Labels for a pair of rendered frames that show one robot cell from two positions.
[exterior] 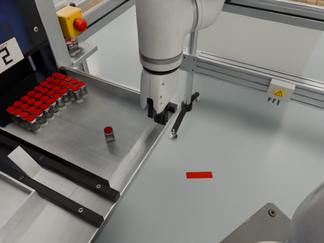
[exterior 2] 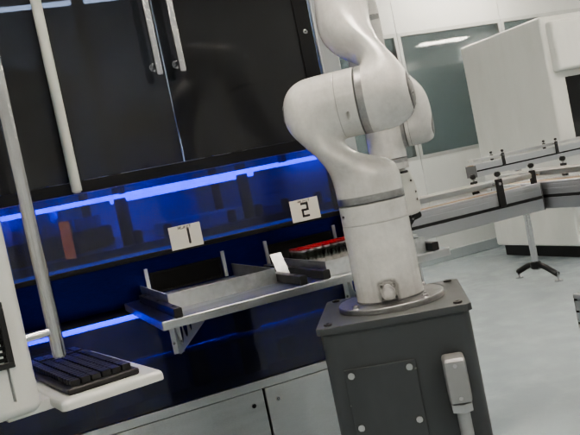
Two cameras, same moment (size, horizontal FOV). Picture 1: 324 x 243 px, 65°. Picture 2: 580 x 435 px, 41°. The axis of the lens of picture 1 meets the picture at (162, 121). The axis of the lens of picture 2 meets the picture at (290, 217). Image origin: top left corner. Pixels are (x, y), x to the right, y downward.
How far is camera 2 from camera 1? 1.50 m
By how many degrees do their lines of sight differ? 57
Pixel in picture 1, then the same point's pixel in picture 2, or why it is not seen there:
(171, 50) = (385, 153)
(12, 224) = (250, 282)
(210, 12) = (414, 124)
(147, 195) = not seen: outside the picture
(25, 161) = (280, 264)
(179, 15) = not seen: hidden behind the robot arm
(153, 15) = not seen: hidden behind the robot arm
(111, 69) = (551, 395)
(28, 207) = (265, 278)
